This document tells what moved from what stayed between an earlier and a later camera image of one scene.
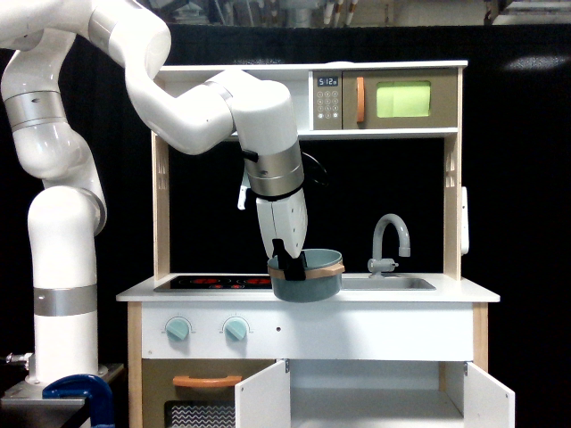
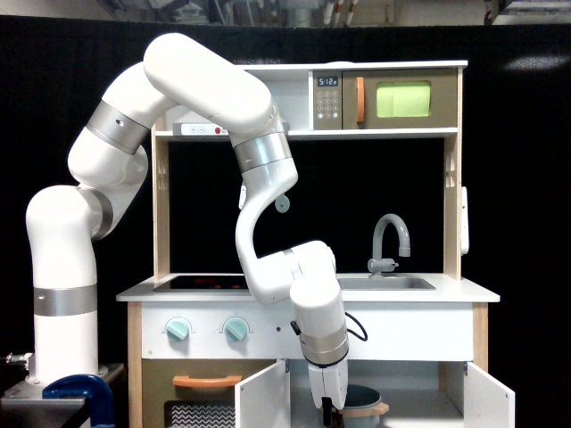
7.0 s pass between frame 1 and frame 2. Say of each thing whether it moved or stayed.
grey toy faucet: stayed
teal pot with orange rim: moved
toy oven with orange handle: stayed
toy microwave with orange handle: stayed
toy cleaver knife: stayed
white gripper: moved
